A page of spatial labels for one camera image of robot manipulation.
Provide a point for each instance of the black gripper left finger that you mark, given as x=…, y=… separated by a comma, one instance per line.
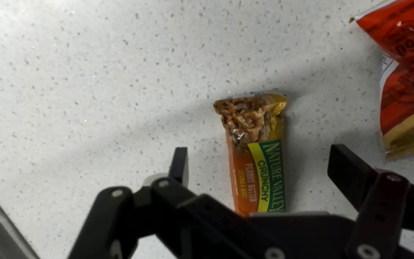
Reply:
x=107, y=217

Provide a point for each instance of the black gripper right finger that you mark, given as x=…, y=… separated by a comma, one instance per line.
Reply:
x=384, y=207

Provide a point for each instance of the granola bar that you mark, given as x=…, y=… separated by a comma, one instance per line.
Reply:
x=258, y=159

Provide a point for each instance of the red orange chips bag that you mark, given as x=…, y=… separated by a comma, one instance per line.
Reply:
x=409, y=87

